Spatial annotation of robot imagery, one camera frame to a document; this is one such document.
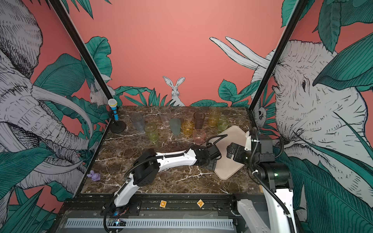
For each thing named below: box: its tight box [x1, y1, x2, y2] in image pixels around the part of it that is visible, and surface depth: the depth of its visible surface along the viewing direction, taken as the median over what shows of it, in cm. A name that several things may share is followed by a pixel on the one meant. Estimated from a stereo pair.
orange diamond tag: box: [196, 198, 205, 209], surface depth 76 cm
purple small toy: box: [86, 169, 102, 182], surface depth 82 cm
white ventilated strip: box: [64, 218, 235, 230], surface depth 71 cm
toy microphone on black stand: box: [107, 98, 127, 134], surface depth 106 cm
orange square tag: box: [159, 199, 168, 209], surface depth 76 cm
